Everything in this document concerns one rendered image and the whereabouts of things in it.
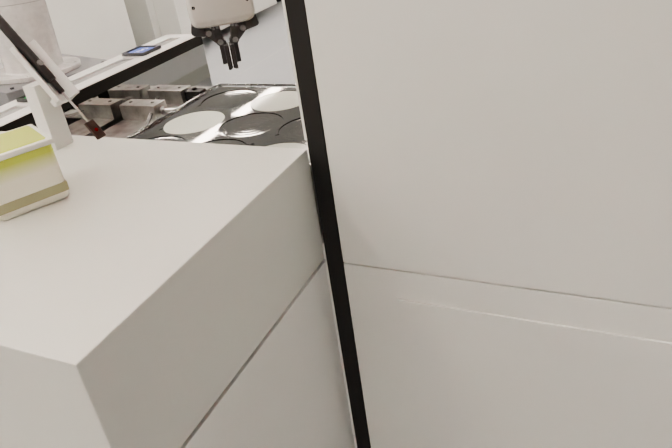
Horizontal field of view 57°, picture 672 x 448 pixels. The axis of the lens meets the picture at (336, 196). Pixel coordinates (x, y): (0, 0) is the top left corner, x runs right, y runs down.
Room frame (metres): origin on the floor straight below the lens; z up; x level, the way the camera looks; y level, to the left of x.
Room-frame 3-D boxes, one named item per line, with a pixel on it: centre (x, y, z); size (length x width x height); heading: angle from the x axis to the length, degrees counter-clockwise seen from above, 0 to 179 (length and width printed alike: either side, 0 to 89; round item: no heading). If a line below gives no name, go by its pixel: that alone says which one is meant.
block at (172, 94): (1.17, 0.29, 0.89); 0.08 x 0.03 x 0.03; 62
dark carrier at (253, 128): (0.92, 0.12, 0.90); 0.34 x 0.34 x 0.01; 62
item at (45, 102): (0.76, 0.33, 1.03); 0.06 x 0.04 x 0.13; 62
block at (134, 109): (1.10, 0.32, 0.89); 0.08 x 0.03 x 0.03; 62
